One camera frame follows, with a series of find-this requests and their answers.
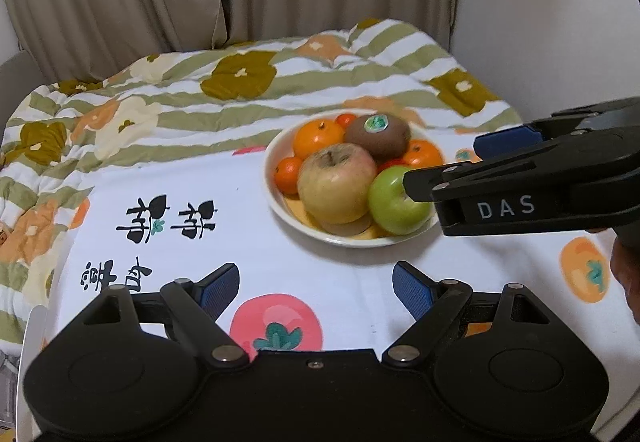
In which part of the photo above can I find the large orange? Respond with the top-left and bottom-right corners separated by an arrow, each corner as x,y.
293,118 -> 345,159
402,139 -> 445,169

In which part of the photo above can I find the cherry tomato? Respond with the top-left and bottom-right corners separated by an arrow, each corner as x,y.
378,158 -> 407,173

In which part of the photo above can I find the green apple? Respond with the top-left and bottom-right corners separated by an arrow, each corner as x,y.
368,166 -> 433,236

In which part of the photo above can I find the brown kiwi with sticker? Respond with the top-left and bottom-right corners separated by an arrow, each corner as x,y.
344,113 -> 411,160

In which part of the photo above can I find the red-yellow apple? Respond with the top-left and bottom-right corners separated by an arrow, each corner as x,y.
297,143 -> 378,224

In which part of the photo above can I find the small mandarin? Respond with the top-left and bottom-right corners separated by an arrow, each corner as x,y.
334,113 -> 357,130
273,156 -> 303,196

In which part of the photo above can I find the person right hand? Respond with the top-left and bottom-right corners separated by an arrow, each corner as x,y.
611,237 -> 640,325

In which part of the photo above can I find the white fruit-print cloth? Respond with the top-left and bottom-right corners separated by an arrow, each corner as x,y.
21,155 -> 639,441

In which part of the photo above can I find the cream duck plate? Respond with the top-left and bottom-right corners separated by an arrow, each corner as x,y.
262,110 -> 438,249

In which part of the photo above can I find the striped floral quilt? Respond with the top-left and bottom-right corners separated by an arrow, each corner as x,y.
1,18 -> 520,355

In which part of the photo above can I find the grey bed headboard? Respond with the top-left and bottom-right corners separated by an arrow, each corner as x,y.
0,50 -> 48,131

